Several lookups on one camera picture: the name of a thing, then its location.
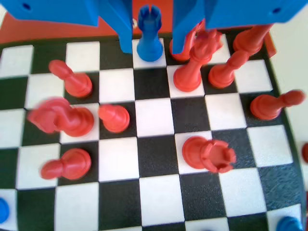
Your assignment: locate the red chess knight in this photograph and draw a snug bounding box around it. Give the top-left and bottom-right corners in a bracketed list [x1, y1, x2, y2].
[26, 97, 95, 138]

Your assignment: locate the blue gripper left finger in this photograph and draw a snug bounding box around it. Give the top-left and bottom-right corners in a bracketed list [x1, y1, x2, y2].
[4, 0, 133, 54]

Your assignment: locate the red chess queen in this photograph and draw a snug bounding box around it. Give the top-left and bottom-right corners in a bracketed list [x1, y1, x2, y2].
[173, 28, 223, 93]

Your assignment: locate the tall red chess piece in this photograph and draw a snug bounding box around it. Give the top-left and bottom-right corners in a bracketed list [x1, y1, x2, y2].
[232, 24, 274, 57]
[169, 23, 193, 62]

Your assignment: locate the red chess rook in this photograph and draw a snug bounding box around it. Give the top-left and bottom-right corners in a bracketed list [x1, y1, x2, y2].
[182, 136, 237, 174]

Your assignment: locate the blue chess pawn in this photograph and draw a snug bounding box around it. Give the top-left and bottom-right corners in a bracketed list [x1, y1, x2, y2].
[0, 197, 11, 224]
[276, 216, 304, 231]

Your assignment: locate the red chess pawn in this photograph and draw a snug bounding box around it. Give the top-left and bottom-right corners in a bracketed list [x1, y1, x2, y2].
[249, 90, 306, 121]
[208, 49, 251, 89]
[98, 103, 130, 134]
[49, 59, 93, 98]
[40, 148, 92, 181]

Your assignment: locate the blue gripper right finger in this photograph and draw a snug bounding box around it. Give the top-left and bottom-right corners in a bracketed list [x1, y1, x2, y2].
[172, 0, 308, 54]

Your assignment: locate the black and white chessboard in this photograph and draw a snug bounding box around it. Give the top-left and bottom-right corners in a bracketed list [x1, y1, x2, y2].
[0, 28, 308, 231]

